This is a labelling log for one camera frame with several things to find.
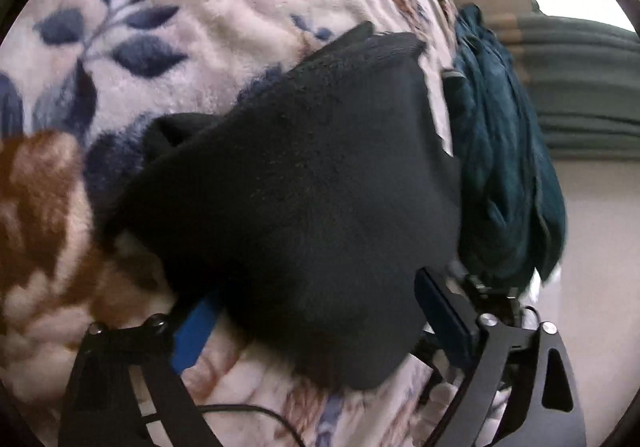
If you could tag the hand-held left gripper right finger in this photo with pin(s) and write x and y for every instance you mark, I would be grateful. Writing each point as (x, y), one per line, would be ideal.
(440, 312)

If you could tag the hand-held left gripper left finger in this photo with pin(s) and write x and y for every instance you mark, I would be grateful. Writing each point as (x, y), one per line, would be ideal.
(197, 332)

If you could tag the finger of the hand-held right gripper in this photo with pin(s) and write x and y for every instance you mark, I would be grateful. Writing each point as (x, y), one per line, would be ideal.
(492, 294)

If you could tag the dark striped sweater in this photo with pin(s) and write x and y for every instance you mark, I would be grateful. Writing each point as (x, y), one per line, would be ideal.
(300, 202)

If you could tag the teal folded blanket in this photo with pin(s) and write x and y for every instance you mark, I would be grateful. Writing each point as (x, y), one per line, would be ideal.
(500, 177)

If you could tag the grey-green curtain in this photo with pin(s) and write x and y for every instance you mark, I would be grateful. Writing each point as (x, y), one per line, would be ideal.
(580, 87)

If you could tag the floral bed blanket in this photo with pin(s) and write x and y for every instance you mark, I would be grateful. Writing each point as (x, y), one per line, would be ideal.
(200, 2)

